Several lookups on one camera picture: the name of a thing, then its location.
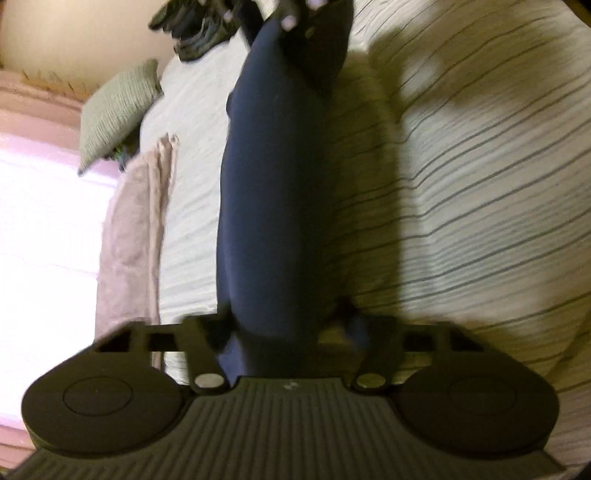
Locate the black clothing item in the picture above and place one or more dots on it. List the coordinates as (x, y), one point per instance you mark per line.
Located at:
(197, 26)

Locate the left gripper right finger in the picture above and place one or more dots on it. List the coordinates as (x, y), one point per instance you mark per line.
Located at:
(386, 343)

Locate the pink folded blanket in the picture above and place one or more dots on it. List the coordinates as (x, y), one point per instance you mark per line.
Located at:
(132, 236)

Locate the striped white bed sheet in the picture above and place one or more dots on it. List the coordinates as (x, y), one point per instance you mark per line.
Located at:
(459, 141)

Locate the navy blue garment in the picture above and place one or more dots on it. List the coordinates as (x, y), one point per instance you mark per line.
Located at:
(273, 174)

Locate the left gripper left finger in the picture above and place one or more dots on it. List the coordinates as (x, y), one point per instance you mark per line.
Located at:
(193, 337)

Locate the green knitted cushion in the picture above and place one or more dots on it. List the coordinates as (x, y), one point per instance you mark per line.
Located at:
(110, 119)

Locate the pink window curtain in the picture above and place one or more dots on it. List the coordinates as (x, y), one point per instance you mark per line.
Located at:
(51, 226)

